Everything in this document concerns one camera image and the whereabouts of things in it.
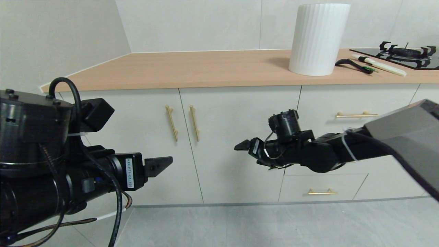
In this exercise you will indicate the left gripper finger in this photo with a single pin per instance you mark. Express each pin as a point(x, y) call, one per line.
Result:
point(158, 165)

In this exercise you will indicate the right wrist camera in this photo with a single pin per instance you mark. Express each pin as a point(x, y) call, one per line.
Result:
point(284, 124)

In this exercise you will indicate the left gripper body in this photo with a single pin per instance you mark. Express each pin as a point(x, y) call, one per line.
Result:
point(109, 171)

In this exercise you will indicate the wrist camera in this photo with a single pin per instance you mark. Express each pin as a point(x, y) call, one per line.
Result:
point(284, 124)
point(97, 112)

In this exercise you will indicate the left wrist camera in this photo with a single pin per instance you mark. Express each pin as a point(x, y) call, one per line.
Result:
point(97, 112)

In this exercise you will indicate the green chopstick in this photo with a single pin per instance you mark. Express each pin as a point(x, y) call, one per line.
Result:
point(371, 69)

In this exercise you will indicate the black kitchen utensil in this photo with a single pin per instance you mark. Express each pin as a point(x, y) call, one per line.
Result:
point(353, 63)

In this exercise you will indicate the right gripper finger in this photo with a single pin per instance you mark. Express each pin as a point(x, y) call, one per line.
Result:
point(244, 145)

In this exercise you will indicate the wooden top kitchen cabinet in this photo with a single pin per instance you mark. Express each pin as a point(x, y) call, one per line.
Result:
point(171, 68)

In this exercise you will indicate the black gas hob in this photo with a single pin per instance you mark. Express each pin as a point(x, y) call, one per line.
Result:
point(408, 54)

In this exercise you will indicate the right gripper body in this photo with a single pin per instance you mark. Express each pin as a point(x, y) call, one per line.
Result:
point(288, 152)

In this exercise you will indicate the white ribbed utensil holder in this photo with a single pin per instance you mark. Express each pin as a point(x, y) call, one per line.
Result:
point(317, 41)

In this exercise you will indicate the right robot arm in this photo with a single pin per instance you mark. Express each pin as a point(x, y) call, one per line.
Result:
point(404, 137)

